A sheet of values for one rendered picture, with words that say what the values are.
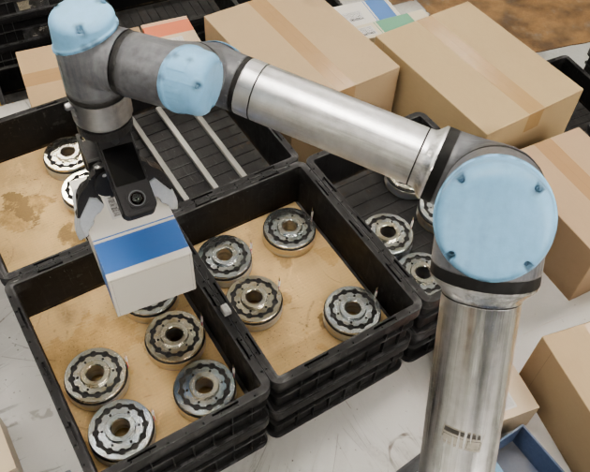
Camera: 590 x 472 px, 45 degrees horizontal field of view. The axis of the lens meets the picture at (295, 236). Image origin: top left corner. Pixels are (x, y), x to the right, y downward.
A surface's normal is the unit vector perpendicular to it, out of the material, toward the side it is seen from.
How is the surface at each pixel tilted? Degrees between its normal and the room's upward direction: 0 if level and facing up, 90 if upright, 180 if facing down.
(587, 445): 90
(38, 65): 0
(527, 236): 49
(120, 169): 27
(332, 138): 76
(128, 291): 90
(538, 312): 0
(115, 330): 0
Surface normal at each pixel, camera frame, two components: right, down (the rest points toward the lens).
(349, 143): -0.35, 0.50
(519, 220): -0.25, 0.11
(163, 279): 0.43, 0.72
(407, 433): 0.04, -0.62
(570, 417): -0.94, 0.23
